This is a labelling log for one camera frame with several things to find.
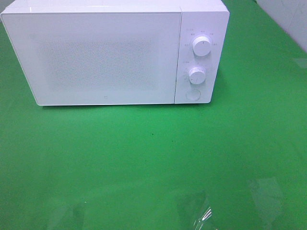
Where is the round door release button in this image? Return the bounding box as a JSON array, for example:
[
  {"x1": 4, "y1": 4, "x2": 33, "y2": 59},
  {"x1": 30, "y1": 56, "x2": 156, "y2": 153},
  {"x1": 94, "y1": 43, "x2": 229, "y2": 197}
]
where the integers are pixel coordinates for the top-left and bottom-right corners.
[{"x1": 186, "y1": 89, "x2": 201, "y2": 101}]

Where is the white round knob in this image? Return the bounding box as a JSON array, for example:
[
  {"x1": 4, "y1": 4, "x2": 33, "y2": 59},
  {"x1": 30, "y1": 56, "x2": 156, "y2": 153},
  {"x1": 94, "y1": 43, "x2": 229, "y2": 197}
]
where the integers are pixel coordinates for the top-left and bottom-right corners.
[
  {"x1": 189, "y1": 67, "x2": 207, "y2": 85},
  {"x1": 192, "y1": 35, "x2": 212, "y2": 57}
]

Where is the white microwave door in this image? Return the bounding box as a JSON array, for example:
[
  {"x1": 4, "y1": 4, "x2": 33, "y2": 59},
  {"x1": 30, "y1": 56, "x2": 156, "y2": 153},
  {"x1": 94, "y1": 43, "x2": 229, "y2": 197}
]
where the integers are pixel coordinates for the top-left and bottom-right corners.
[{"x1": 2, "y1": 12, "x2": 181, "y2": 106}]

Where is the white microwave oven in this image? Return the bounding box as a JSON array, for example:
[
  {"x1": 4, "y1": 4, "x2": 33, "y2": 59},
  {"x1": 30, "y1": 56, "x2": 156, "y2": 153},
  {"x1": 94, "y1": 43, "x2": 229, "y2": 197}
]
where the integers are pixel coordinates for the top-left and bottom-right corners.
[{"x1": 0, "y1": 0, "x2": 230, "y2": 104}]

